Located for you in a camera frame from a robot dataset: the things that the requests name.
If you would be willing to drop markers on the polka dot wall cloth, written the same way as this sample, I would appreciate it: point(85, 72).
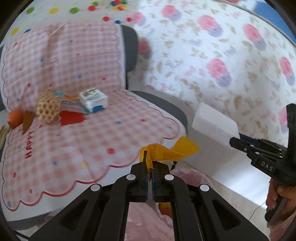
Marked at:
point(36, 14)

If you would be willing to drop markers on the grey padded chair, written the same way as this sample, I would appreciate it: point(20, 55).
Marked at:
point(148, 97)

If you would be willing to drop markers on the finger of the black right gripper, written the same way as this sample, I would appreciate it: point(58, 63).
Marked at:
point(239, 144)
point(248, 139)

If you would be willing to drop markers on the orange fruit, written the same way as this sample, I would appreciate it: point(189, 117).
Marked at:
point(15, 118)

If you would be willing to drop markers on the white foam block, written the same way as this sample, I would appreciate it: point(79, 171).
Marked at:
point(215, 125)

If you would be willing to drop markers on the red paper package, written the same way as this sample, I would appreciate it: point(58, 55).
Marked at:
point(70, 117)

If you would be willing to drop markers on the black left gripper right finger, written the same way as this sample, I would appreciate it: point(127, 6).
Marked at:
point(167, 187)

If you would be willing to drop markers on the white green milk carton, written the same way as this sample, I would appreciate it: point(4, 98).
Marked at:
point(93, 100)

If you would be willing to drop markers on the yellow plastic wrapper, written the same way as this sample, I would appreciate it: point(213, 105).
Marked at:
point(184, 147)

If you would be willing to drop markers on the pink checkered cloth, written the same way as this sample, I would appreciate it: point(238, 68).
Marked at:
point(69, 115)

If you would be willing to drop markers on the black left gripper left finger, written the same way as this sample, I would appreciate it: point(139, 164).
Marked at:
point(132, 187)

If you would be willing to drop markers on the floral wall cloth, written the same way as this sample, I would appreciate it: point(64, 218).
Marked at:
point(221, 54)

